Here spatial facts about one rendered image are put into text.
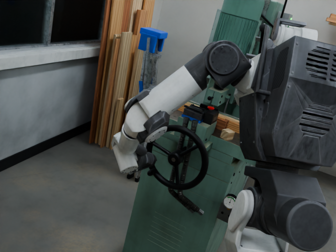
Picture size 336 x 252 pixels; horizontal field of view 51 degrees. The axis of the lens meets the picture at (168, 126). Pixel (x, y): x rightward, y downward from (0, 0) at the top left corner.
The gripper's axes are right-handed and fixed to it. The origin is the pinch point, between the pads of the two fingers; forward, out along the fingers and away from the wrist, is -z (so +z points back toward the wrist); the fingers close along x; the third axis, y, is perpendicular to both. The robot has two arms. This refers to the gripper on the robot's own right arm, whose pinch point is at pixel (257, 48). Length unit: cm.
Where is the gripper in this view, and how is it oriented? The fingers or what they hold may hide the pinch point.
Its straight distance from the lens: 156.9
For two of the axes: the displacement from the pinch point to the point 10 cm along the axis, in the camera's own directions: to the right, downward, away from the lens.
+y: 1.2, 5.1, 8.5
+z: 8.7, 3.5, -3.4
